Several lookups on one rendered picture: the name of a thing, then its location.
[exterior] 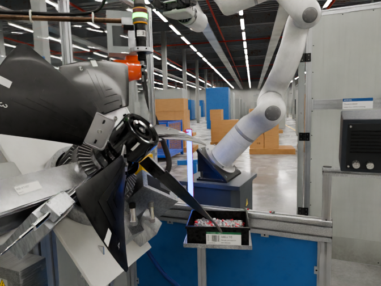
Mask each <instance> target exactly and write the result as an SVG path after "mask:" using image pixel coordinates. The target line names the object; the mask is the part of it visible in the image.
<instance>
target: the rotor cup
mask: <svg viewBox="0 0 381 286"><path fill-rule="evenodd" d="M122 122H123V124H122V125H121V127H119V129H118V130H116V128H117V127H118V126H119V125H120V124H121V123H122ZM139 127H142V128H144V129H145V133H143V132H141V131H140V129H139ZM122 143H124V145H125V146H126V159H127V163H128V170H127V172H128V175H126V177H130V176H132V175H133V174H134V173H136V172H137V170H138V168H139V162H140V161H142V160H143V159H144V158H145V157H146V156H147V155H148V154H149V153H150V152H151V151H152V150H153V149H154V148H155V147H156V146H157V145H158V144H159V137H158V134H157V132H156V130H155V129H154V127H153V126H152V125H151V124H150V123H149V122H148V121H147V120H146V119H144V118H143V117H141V116H140V115H137V114H134V113H129V114H127V115H125V116H124V117H123V118H122V119H121V121H120V122H119V123H118V124H117V125H116V126H115V127H114V128H113V130H112V133H111V135H110V137H109V140H108V142H107V144H106V146H105V149H104V150H103V151H100V150H97V149H95V148H94V151H95V154H96V157H97V159H98V160H99V162H100V163H101V164H102V165H103V166H104V167H105V168H106V167H107V166H108V165H110V164H111V163H112V162H113V161H114V160H116V159H117V158H118V157H119V155H120V151H121V147H122ZM136 143H140V144H139V145H138V146H137V147H136V148H135V149H134V150H133V151H132V150H131V148H132V147H133V146H134V145H135V144H136Z"/></svg>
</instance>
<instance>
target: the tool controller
mask: <svg viewBox="0 0 381 286"><path fill-rule="evenodd" d="M338 158H339V164H340V170H341V171H350V172H362V173H381V110H348V111H341V120H340V143H339V155H338Z"/></svg>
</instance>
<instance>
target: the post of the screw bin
mask: <svg viewBox="0 0 381 286"><path fill-rule="evenodd" d="M197 264H198V286H207V276H206V248H197Z"/></svg>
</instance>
